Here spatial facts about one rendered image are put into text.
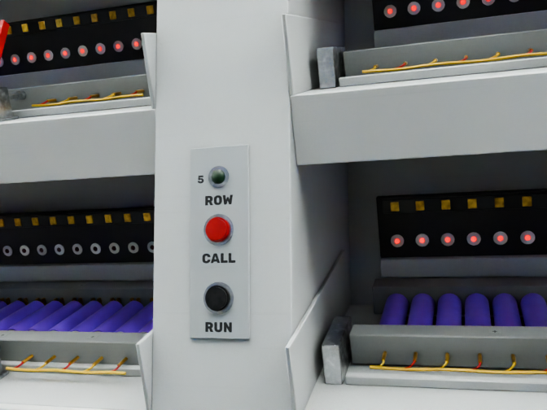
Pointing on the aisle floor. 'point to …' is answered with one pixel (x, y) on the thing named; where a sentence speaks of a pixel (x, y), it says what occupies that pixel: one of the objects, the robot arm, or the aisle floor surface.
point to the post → (181, 137)
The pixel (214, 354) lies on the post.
